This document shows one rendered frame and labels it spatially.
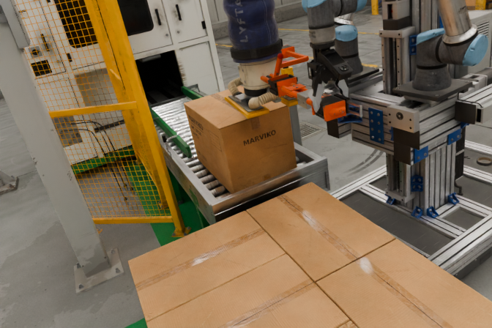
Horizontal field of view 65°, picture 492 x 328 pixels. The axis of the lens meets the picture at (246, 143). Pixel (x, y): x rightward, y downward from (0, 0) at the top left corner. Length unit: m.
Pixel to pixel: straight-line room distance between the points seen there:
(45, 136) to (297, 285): 1.59
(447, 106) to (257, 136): 0.88
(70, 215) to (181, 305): 1.22
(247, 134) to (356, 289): 0.91
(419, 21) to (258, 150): 0.97
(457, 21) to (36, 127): 2.06
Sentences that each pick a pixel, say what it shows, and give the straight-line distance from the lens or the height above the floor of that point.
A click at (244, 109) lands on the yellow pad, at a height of 1.08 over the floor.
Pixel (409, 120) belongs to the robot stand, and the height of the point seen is 0.96.
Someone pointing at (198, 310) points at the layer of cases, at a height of 0.54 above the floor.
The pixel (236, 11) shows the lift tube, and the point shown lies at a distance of 1.63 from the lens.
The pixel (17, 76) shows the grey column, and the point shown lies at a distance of 2.35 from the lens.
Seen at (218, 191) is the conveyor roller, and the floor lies 0.54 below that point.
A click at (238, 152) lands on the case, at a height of 0.79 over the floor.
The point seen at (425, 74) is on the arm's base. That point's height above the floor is 1.10.
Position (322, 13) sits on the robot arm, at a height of 1.47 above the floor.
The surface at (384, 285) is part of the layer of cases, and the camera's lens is 1.52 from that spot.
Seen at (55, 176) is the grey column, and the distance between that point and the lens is 2.49.
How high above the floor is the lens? 1.62
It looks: 24 degrees down
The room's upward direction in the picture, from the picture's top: 11 degrees counter-clockwise
